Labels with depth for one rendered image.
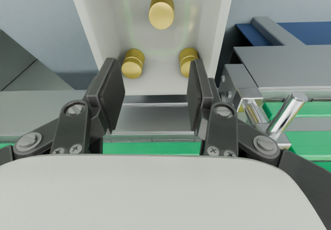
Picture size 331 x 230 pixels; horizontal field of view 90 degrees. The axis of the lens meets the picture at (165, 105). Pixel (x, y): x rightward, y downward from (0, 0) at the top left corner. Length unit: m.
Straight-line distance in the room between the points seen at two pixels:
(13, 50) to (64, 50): 0.52
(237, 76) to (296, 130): 0.10
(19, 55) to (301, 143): 1.12
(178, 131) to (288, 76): 0.18
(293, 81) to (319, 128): 0.07
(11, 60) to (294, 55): 1.07
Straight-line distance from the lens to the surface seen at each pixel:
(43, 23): 0.60
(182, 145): 0.30
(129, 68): 0.28
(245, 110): 0.22
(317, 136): 0.25
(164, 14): 0.24
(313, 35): 0.53
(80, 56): 0.60
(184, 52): 0.30
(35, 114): 0.42
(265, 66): 0.30
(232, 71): 0.27
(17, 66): 1.10
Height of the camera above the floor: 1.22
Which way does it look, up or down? 45 degrees down
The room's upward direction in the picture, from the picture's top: 179 degrees counter-clockwise
